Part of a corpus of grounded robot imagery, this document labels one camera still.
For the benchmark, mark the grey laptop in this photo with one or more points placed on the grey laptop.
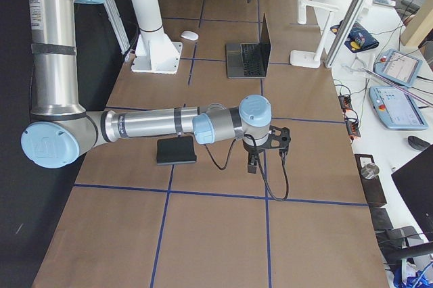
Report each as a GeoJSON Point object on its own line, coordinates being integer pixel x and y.
{"type": "Point", "coordinates": [249, 60]}

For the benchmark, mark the black mouse pad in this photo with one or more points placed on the black mouse pad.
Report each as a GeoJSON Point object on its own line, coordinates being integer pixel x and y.
{"type": "Point", "coordinates": [176, 150]}

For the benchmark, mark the white computer mouse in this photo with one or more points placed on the white computer mouse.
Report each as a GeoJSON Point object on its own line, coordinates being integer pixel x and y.
{"type": "Point", "coordinates": [189, 35]}

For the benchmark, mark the black mouse on desk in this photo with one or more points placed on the black mouse on desk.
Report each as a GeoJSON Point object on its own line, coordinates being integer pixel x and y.
{"type": "Point", "coordinates": [417, 143]}

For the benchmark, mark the orange black usb hub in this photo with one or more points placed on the orange black usb hub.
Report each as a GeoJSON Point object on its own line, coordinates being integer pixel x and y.
{"type": "Point", "coordinates": [345, 102]}

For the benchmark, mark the silver metal cup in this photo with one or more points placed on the silver metal cup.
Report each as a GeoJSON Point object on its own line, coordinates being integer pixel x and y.
{"type": "Point", "coordinates": [369, 171]}

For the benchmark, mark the black box under cup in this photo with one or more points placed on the black box under cup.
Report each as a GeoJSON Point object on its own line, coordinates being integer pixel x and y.
{"type": "Point", "coordinates": [372, 187]}

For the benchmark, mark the colourful blue pouch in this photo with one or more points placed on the colourful blue pouch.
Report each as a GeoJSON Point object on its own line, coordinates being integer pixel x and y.
{"type": "Point", "coordinates": [359, 39]}

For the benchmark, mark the near teach pendant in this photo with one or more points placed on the near teach pendant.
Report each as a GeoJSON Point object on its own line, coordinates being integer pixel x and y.
{"type": "Point", "coordinates": [396, 110]}

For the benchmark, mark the teach pendant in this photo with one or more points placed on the teach pendant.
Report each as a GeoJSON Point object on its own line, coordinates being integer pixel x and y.
{"type": "Point", "coordinates": [396, 110]}
{"type": "Point", "coordinates": [398, 67]}

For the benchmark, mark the black monitor corner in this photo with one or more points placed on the black monitor corner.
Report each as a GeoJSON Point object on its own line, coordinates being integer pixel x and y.
{"type": "Point", "coordinates": [414, 183]}

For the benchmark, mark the far teach pendant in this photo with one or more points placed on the far teach pendant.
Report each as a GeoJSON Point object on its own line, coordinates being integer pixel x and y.
{"type": "Point", "coordinates": [398, 67]}

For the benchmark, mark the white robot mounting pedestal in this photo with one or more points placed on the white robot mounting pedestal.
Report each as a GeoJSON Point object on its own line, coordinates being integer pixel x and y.
{"type": "Point", "coordinates": [155, 52]}

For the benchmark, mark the aluminium frame post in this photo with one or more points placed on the aluminium frame post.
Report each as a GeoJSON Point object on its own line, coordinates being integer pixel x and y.
{"type": "Point", "coordinates": [353, 11]}

